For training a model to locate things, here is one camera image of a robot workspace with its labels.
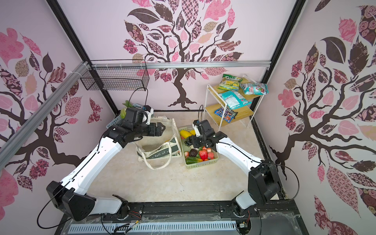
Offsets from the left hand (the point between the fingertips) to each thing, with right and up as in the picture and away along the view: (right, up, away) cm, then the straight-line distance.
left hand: (158, 129), depth 76 cm
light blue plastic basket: (-37, +7, +31) cm, 49 cm away
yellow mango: (+14, -4, +20) cm, 25 cm away
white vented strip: (-2, -48, -6) cm, 48 cm away
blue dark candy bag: (+42, +8, +19) cm, 47 cm away
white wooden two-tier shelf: (+31, +16, +7) cm, 36 cm away
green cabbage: (-31, +11, +26) cm, 41 cm away
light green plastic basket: (+14, -13, +19) cm, 27 cm away
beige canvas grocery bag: (-2, -13, +7) cm, 15 cm away
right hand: (+20, -6, +9) cm, 22 cm away
